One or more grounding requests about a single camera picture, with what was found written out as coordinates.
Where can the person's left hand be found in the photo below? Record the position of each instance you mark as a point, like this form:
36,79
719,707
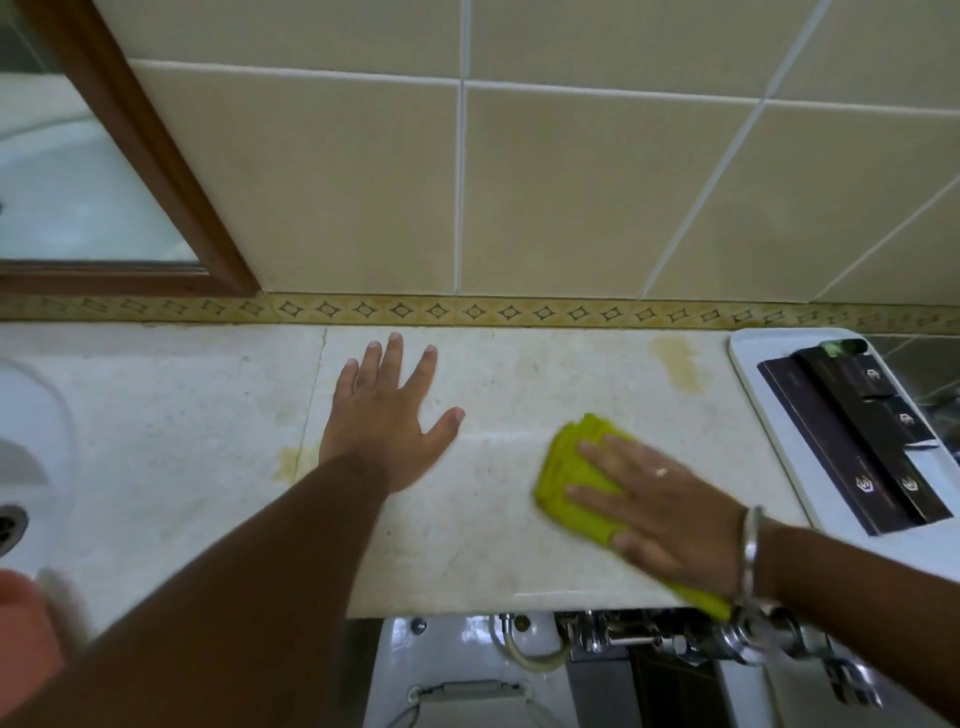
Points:
379,427

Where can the person's right hand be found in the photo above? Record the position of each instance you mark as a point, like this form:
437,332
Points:
675,525

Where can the person's right fingers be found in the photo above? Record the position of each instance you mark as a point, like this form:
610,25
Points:
604,499

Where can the person's left middle finger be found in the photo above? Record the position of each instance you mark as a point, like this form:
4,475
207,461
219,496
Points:
393,361

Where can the person's left thumb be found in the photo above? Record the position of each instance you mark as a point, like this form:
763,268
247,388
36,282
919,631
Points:
446,426

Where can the person's left little finger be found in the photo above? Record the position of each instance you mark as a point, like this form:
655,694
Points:
346,381

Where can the yellow cleaning cloth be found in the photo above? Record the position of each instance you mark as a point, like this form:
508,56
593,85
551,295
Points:
570,469

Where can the person's right forearm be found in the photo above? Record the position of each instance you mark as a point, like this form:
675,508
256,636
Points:
862,600

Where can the person's left forearm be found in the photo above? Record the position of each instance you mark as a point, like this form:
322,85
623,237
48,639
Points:
225,600

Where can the chrome pipe fitting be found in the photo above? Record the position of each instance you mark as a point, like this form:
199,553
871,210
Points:
630,634

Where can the silver bangle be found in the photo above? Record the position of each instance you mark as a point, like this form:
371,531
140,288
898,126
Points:
750,555

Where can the white plastic tray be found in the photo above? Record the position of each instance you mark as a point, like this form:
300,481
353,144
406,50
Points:
780,442

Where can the white toilet cistern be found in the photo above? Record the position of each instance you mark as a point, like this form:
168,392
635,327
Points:
450,660

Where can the long dark purple box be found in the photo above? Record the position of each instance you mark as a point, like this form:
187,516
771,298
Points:
825,450

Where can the chrome water valve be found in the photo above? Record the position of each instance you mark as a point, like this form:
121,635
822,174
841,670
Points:
795,645

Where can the small black box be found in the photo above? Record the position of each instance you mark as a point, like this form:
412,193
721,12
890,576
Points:
896,421
916,484
855,375

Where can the small green packet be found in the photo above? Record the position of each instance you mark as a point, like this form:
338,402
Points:
844,346

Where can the white sink basin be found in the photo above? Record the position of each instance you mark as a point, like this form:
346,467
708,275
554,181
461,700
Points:
34,450

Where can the wooden framed mirror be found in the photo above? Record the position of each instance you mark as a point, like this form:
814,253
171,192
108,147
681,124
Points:
67,187

